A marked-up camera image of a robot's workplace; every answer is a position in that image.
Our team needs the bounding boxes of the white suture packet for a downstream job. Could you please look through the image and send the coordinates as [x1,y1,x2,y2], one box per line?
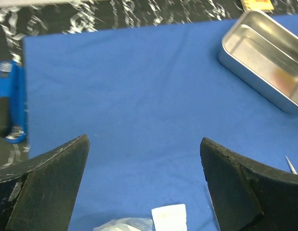
[151,204,187,231]

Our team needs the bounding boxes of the steel forceps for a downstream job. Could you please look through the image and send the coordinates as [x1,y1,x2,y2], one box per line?
[285,156,298,175]

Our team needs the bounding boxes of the metal instrument tray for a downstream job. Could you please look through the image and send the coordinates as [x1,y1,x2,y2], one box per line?
[218,10,298,114]

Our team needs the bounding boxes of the blue surgical drape cloth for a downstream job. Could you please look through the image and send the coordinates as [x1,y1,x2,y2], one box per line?
[23,20,298,231]

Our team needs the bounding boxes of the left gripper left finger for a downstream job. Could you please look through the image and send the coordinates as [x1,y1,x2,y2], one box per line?
[0,134,90,231]

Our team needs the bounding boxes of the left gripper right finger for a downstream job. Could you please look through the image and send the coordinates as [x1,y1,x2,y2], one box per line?
[200,137,298,231]

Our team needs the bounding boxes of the small blue plastic tool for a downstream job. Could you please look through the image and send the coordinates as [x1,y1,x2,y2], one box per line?
[0,60,27,144]

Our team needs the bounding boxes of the green packaged surgical supplies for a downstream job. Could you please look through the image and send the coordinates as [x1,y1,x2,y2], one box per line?
[93,218,153,231]

